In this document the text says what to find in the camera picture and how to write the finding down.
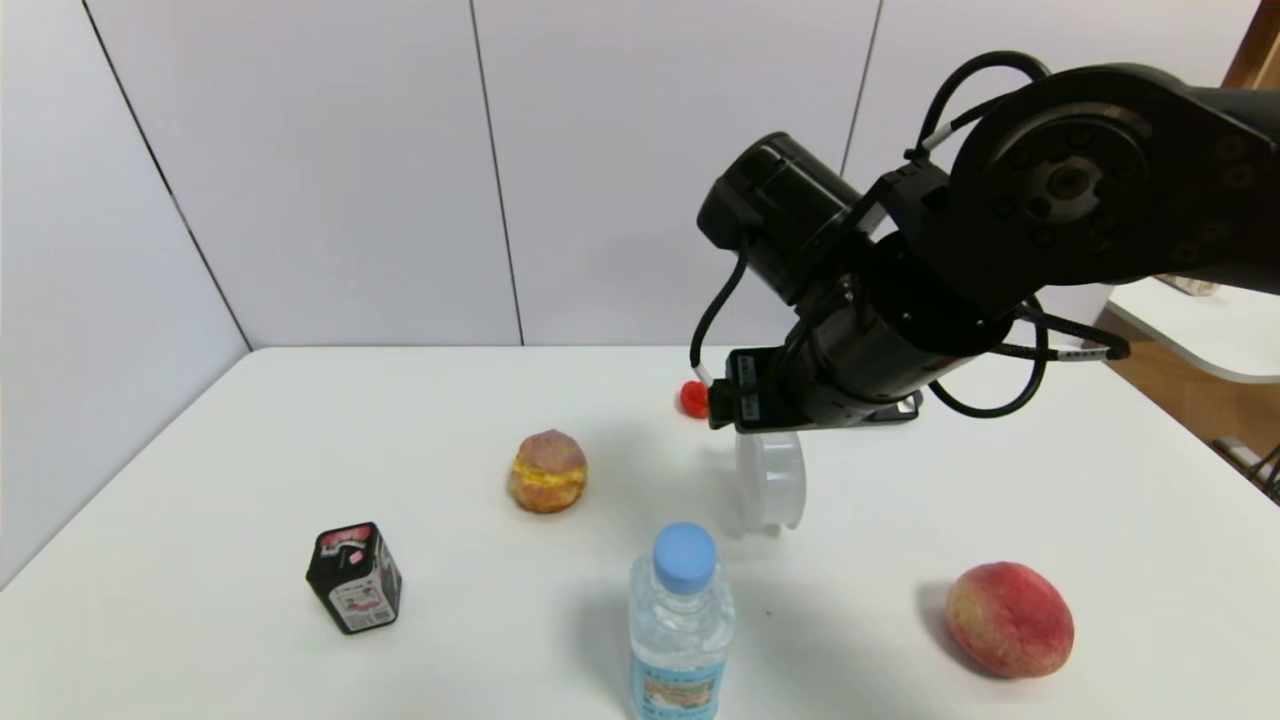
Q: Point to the cream puff bun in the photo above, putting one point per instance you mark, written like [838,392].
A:
[547,472]

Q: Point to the black chair base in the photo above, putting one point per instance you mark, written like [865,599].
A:
[1255,465]

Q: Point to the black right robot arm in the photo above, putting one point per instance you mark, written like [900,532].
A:
[1060,180]

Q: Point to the red yellow peach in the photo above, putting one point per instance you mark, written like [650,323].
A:
[1010,620]

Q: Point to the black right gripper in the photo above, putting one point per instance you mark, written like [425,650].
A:
[747,390]

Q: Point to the translucent tape roll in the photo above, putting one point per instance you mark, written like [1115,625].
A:
[772,480]

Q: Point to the small red pepper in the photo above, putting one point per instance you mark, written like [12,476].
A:
[694,400]

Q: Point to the black box with pink label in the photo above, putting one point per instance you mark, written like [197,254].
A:
[352,580]

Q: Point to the white side table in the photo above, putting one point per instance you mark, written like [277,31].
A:
[1210,325]

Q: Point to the water bottle with blue cap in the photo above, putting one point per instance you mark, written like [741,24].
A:
[682,630]

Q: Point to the patterned cardboard box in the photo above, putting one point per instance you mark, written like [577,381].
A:
[1192,285]

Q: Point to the wooden shelf unit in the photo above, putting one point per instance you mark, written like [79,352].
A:
[1258,45]

